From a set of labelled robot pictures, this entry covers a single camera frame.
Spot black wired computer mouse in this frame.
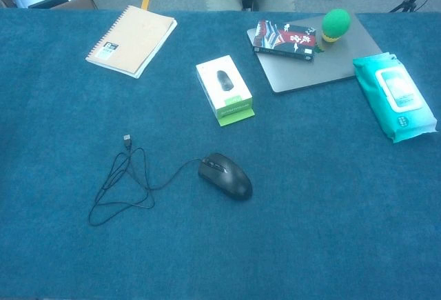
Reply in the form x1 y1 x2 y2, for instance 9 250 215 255
88 134 254 227

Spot white green mouse box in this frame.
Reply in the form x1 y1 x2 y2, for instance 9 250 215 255
195 55 256 128

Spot black red illustrated book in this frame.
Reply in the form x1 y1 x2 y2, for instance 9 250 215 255
252 20 317 63

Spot grey closed laptop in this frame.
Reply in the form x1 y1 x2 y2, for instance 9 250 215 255
246 13 384 94

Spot tan spiral notebook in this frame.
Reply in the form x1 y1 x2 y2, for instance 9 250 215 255
85 5 178 79

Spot green ball toy yellow base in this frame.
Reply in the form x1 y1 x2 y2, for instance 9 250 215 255
316 8 352 54

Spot teal wet wipes pack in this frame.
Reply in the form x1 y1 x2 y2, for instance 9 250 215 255
352 51 438 144

